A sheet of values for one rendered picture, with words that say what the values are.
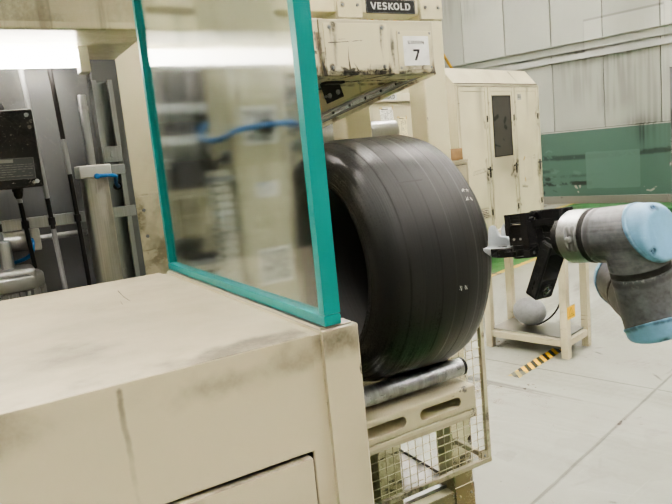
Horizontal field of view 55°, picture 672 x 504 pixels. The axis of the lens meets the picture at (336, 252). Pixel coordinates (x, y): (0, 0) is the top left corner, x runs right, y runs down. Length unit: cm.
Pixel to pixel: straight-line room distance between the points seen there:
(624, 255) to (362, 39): 101
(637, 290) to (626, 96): 1215
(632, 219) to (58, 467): 82
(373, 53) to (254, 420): 133
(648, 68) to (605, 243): 1204
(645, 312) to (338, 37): 106
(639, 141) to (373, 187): 1180
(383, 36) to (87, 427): 146
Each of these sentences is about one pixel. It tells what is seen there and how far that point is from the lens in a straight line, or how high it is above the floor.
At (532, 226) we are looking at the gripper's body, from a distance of 119.
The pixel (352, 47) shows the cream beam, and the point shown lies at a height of 171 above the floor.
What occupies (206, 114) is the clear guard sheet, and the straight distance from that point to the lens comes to 88.
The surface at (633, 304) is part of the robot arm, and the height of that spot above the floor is 117.
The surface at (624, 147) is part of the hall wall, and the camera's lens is 1312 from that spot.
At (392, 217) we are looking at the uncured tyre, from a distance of 129.
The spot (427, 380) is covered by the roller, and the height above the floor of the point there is 90.
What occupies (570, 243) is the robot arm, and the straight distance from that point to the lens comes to 111.
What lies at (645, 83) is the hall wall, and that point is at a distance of 1307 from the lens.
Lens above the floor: 144
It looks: 9 degrees down
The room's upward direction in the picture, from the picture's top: 6 degrees counter-clockwise
